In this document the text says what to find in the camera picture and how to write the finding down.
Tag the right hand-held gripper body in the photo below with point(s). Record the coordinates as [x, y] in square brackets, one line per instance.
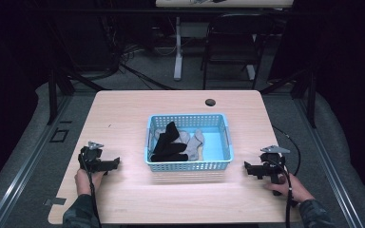
[271, 164]

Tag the blue plastic basket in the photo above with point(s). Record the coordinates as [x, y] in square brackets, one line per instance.
[217, 141]

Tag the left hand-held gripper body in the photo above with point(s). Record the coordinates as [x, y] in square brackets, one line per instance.
[90, 158]

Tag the person's right hand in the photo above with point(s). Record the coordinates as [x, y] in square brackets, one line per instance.
[293, 188]

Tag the black sock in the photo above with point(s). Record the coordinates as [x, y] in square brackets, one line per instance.
[168, 136]
[171, 156]

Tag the black metal stand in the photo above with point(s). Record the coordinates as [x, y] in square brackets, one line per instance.
[312, 95]
[53, 95]

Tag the aluminium floor rail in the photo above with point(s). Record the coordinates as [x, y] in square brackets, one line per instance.
[22, 171]
[329, 171]

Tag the grey sock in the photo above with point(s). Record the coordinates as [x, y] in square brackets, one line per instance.
[184, 136]
[195, 145]

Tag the grey floor tape piece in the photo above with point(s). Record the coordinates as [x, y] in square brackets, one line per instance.
[55, 201]

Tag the black floor tape outline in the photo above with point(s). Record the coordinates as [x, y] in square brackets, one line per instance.
[52, 135]

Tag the person's left hand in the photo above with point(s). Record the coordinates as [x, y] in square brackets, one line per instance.
[84, 182]

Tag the black folding chair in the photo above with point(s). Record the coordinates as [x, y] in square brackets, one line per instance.
[234, 41]

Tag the black table grommet hole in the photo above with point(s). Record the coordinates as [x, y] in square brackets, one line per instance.
[210, 102]

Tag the white desk leg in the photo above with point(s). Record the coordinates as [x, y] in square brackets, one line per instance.
[178, 57]
[251, 71]

